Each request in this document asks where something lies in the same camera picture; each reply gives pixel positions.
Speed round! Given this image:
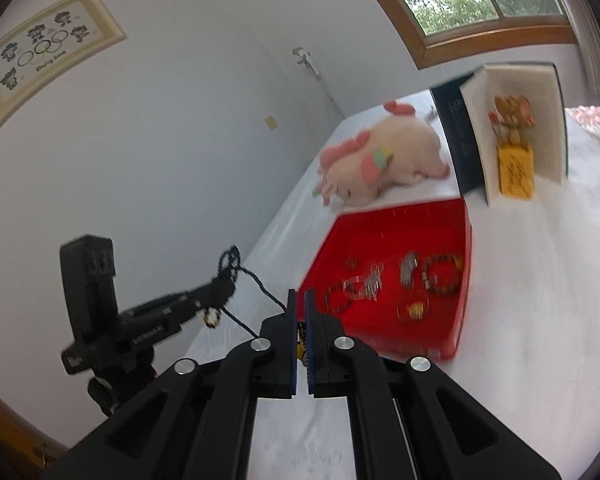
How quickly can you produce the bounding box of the black cord pendant necklace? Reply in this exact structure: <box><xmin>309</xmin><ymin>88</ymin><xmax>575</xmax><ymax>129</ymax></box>
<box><xmin>201</xmin><ymin>244</ymin><xmax>311</xmax><ymax>366</ymax></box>

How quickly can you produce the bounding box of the gold bangle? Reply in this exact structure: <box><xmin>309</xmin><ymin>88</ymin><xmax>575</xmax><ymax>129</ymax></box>
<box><xmin>396</xmin><ymin>298</ymin><xmax>429</xmax><ymax>323</ymax></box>

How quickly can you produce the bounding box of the red tin tray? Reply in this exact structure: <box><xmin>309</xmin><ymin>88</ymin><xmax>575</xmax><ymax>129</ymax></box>
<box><xmin>300</xmin><ymin>198</ymin><xmax>472</xmax><ymax>361</ymax></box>

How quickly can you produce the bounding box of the silver wristwatch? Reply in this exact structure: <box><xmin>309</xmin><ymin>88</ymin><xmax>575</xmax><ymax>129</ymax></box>
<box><xmin>400</xmin><ymin>252</ymin><xmax>418</xmax><ymax>288</ymax></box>

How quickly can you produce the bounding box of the pink unicorn plush toy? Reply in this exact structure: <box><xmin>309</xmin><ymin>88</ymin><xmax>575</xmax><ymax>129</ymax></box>
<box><xmin>312</xmin><ymin>100</ymin><xmax>450</xmax><ymax>207</ymax></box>

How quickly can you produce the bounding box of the framed olympic picture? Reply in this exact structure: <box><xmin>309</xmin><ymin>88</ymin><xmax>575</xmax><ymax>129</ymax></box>
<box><xmin>0</xmin><ymin>0</ymin><xmax>126</xmax><ymax>128</ymax></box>

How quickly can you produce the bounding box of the open standing book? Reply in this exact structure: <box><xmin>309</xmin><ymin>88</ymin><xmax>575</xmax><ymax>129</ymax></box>
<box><xmin>430</xmin><ymin>62</ymin><xmax>568</xmax><ymax>203</ymax></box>

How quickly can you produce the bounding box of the mouse figurine on yellow block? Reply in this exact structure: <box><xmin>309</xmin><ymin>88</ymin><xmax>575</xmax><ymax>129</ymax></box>
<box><xmin>489</xmin><ymin>94</ymin><xmax>535</xmax><ymax>200</ymax></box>

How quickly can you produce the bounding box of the brown wooden bead bracelet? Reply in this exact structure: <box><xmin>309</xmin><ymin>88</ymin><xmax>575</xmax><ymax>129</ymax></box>
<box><xmin>421</xmin><ymin>252</ymin><xmax>464</xmax><ymax>297</ymax></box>

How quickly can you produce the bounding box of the yellow wall socket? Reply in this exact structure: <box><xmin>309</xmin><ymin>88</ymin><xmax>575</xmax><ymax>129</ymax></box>
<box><xmin>264</xmin><ymin>115</ymin><xmax>278</xmax><ymax>130</ymax></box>

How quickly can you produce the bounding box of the wall pipe fixture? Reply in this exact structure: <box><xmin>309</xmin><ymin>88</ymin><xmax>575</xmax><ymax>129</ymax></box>
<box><xmin>291</xmin><ymin>47</ymin><xmax>346</xmax><ymax>119</ymax></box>

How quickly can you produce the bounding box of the wooden window frame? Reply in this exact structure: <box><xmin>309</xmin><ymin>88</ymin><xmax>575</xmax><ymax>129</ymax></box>
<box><xmin>375</xmin><ymin>0</ymin><xmax>577</xmax><ymax>70</ymax></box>

